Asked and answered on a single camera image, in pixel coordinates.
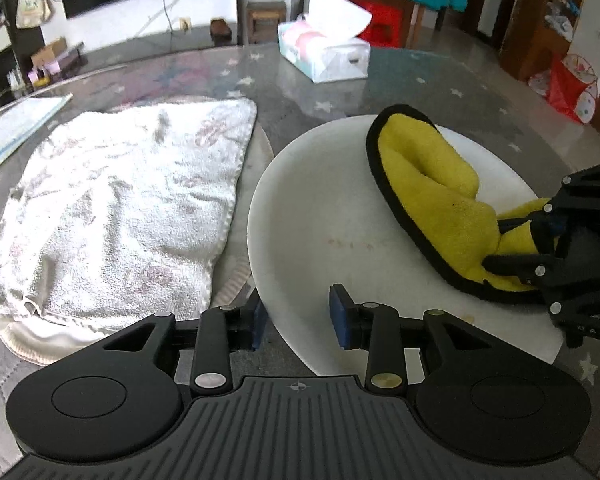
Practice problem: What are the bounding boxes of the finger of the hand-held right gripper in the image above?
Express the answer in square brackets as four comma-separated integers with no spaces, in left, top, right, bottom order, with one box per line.
[482,254,572,317]
[497,158,600,256]

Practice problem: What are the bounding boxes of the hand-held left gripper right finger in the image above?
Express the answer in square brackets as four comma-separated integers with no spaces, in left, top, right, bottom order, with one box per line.
[329,283,507,396]

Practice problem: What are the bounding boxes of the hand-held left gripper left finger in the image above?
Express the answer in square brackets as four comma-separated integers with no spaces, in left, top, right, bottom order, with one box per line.
[102,291,269,397]

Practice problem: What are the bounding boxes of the yellow cleaning cloth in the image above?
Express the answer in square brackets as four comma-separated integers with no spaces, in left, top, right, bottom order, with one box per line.
[365,104,563,306]

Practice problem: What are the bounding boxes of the white bowl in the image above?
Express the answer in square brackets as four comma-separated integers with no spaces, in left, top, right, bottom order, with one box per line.
[247,114,581,376]

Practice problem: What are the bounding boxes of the red printed pop-up basket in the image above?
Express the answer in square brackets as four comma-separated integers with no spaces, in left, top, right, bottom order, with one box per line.
[527,52,600,126]

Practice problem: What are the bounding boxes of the white towel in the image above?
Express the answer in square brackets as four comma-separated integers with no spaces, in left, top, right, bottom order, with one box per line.
[0,97,258,333]

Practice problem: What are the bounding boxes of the grey star-print tablecloth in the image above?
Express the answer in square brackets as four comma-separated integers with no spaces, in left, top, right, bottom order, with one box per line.
[0,42,600,480]

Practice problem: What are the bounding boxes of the wooden shelf unit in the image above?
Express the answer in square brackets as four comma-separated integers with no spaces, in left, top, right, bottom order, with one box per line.
[500,0,593,81]

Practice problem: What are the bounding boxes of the white ribbed-edge cloth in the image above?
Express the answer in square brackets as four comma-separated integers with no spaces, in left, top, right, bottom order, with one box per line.
[0,252,257,367]

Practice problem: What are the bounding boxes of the dark wooden door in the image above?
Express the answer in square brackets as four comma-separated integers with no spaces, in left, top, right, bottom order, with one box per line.
[462,0,526,47]

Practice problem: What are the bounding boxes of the wooden coat rack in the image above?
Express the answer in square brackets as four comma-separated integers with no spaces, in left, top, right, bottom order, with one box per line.
[409,2,451,37]

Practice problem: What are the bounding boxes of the red plastic stool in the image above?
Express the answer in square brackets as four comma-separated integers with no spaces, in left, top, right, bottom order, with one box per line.
[358,2,416,48]

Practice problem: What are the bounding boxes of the white tissue pack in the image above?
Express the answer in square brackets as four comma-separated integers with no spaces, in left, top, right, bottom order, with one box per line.
[277,0,373,84]

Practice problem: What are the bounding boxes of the dark television cabinet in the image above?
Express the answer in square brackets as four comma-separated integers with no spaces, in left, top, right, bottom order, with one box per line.
[10,35,241,92]

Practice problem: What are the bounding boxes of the wooden stool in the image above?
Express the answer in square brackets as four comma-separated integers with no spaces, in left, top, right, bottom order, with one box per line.
[246,1,287,45]

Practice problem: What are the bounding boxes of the paper sheets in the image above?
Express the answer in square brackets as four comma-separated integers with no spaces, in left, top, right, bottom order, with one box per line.
[0,94,73,173]

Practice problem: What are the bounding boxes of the cardboard box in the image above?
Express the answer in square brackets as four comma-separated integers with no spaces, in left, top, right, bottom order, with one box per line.
[30,37,68,68]

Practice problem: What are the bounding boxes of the dark shelf unit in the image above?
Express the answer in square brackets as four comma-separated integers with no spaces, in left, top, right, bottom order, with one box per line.
[0,0,46,106]

